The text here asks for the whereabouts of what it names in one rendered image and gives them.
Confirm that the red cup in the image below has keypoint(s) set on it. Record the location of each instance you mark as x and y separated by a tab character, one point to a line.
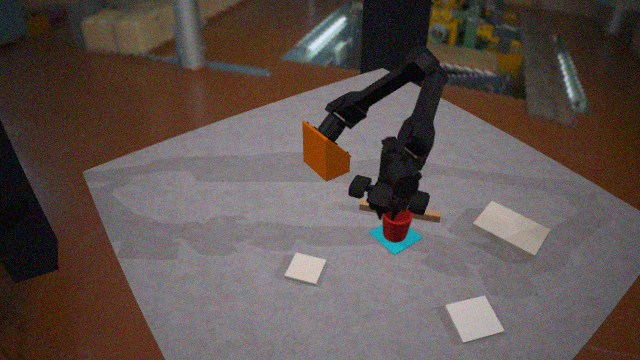
397	230

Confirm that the tan wooden plank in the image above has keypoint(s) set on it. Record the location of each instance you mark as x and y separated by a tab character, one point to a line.
429	215

